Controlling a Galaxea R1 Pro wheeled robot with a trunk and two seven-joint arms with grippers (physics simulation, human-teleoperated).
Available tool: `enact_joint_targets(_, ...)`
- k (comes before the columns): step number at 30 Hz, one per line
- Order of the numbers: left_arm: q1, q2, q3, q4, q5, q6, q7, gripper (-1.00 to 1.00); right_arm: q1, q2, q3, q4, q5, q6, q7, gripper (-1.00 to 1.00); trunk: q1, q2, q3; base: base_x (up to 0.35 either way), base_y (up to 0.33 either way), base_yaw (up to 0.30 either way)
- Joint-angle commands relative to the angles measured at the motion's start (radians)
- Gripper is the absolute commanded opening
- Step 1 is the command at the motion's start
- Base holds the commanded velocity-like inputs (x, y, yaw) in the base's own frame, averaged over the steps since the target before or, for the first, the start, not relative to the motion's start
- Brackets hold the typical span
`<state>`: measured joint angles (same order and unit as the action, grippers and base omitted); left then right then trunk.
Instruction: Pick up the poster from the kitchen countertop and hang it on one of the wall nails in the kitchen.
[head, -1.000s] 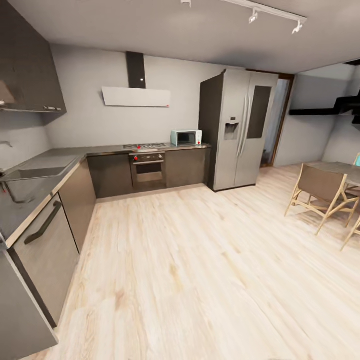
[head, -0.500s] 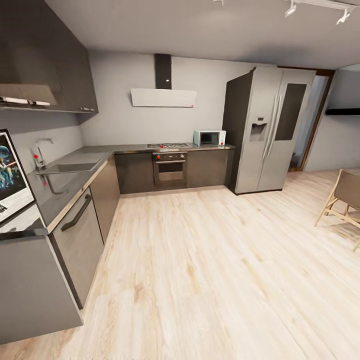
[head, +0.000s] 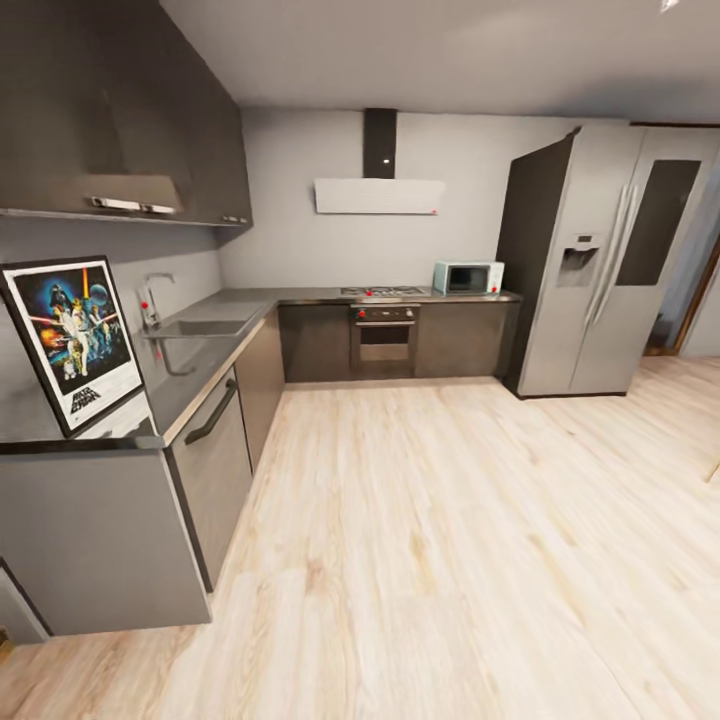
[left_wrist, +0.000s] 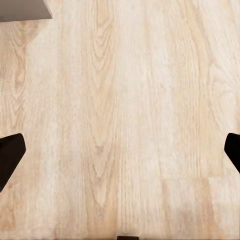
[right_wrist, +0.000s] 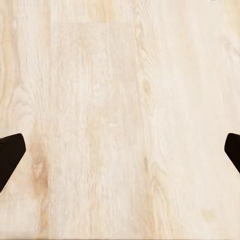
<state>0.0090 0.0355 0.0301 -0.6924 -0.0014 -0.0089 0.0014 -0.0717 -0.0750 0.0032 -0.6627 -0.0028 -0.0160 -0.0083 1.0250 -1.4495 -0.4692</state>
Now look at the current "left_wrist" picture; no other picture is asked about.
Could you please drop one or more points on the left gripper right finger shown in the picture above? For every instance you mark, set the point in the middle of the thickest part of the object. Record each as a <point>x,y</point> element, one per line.
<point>232,149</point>

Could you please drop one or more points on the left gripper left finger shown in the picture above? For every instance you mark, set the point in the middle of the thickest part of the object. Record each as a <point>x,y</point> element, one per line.
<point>12,149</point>

